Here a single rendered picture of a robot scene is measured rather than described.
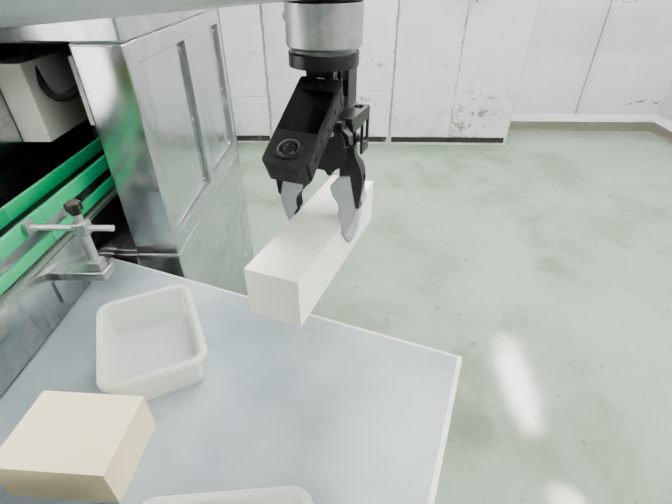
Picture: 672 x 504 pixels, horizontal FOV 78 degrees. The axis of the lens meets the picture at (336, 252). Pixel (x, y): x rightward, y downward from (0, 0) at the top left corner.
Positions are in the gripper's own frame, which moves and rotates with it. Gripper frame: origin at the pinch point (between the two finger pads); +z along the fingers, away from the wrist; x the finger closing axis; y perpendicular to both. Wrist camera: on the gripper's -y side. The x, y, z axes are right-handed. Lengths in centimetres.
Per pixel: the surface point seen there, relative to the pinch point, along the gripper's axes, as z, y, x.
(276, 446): 34.8, -10.0, 3.8
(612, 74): 59, 426, -101
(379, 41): 26, 308, 84
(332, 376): 34.8, 5.6, 0.7
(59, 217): 18, 10, 65
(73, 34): -16, 23, 60
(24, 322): 28, -10, 56
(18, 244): 16, -2, 60
